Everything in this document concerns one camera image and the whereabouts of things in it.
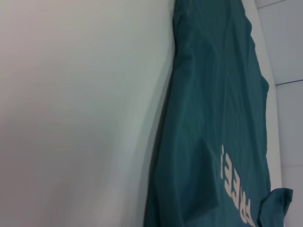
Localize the teal t-shirt with FREE print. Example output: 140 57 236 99
142 0 294 227

